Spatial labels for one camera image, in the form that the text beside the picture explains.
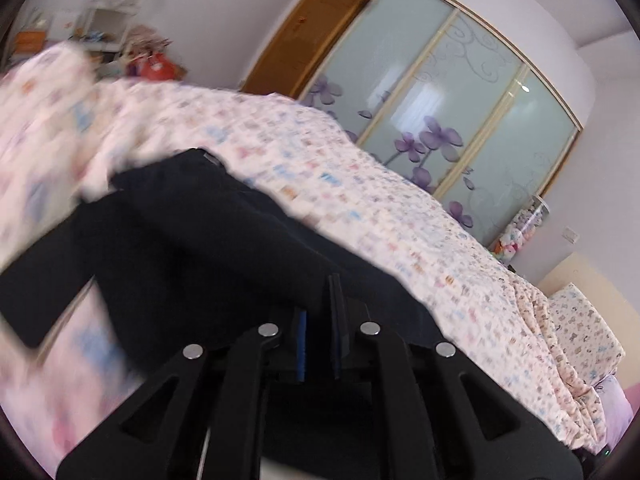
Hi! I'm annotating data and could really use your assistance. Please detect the printed pillow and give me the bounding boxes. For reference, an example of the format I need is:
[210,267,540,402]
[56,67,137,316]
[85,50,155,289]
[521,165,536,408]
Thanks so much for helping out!
[547,282,626,387]

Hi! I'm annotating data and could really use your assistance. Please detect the black pants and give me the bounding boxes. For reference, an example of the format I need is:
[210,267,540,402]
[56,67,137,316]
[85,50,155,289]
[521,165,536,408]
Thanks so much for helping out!
[0,147,453,361]

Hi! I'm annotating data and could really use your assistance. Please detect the glass door wardrobe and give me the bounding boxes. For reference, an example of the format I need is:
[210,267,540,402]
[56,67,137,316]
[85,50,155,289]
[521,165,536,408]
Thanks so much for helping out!
[297,0,585,252]

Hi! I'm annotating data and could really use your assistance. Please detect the pile of toys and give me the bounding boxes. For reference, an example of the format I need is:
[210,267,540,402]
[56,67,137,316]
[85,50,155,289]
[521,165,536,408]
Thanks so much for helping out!
[116,25,189,82]

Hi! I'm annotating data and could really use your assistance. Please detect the cream headboard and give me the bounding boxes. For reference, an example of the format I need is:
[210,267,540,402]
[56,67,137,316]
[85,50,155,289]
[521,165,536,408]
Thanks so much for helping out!
[537,251,640,361]

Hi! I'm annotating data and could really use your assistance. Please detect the white shelf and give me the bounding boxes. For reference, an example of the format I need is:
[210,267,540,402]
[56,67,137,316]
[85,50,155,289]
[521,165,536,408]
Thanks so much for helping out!
[65,0,162,56]

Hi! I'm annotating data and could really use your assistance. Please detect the purple cloth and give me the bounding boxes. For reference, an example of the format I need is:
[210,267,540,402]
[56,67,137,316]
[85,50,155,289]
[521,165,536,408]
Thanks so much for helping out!
[596,372,635,442]

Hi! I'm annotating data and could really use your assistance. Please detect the printed bed sheet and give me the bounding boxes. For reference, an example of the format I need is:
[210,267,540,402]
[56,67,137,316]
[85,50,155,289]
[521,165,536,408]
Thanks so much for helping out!
[0,41,626,480]

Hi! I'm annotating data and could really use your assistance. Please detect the clear jar of plush toys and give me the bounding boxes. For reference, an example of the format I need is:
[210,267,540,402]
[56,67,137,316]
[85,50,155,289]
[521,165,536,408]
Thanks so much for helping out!
[492,196,551,262]

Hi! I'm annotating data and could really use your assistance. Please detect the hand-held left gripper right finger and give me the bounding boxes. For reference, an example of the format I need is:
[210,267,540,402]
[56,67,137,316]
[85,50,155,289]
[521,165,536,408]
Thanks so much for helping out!
[327,274,585,480]

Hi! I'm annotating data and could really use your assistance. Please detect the wooden door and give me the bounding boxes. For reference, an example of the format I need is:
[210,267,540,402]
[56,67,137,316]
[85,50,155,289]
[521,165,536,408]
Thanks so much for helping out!
[242,0,367,99]

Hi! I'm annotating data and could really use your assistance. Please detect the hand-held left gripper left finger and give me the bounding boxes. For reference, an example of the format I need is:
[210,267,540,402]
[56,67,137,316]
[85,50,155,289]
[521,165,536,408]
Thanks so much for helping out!
[55,309,309,480]

